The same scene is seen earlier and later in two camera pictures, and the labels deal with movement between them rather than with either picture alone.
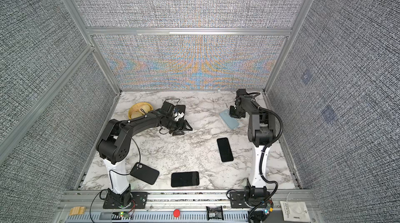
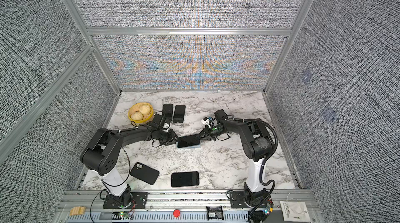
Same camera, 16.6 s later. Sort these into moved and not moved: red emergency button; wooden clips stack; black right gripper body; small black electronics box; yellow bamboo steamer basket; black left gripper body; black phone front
Moved: black right gripper body; black left gripper body
Not moved: small black electronics box; black phone front; wooden clips stack; yellow bamboo steamer basket; red emergency button
